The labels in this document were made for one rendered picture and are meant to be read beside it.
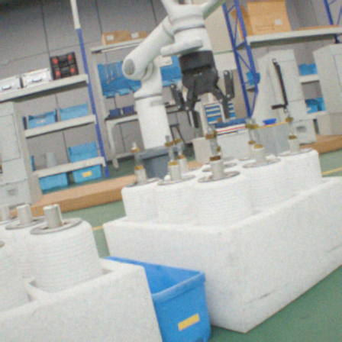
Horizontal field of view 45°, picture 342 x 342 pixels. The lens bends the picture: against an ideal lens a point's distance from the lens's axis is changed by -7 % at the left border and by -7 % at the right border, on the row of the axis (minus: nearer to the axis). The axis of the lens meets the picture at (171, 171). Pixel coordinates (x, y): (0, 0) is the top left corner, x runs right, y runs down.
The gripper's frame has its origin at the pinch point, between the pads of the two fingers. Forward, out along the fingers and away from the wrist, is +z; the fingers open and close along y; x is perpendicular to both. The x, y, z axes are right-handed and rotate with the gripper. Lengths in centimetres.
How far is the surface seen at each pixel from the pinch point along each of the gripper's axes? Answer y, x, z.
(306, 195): -18.7, 5.3, 17.6
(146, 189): 12.5, 9.8, 11.4
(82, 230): 1.9, 43.7, 11.0
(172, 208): 4.3, 15.5, 14.7
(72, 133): 564, -622, -43
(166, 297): -2.3, 34.4, 24.4
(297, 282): -16.2, 11.7, 32.5
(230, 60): 197, -619, -100
